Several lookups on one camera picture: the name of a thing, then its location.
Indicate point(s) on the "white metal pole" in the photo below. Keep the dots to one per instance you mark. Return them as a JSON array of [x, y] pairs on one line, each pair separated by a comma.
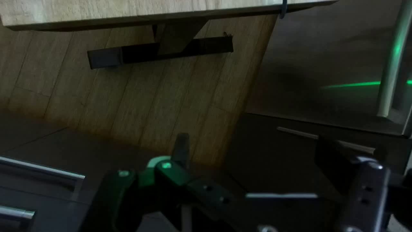
[[393, 65]]

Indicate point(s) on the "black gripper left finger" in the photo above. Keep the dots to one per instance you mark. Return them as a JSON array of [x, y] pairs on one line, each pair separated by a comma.
[[171, 181]]

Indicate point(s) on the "wooden side table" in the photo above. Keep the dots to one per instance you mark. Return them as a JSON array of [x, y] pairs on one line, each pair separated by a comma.
[[129, 11]]

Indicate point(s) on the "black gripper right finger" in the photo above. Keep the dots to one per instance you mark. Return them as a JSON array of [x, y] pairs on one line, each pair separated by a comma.
[[365, 198]]

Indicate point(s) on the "dark dishwasher front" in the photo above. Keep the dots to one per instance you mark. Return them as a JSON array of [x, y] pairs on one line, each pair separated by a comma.
[[326, 52]]

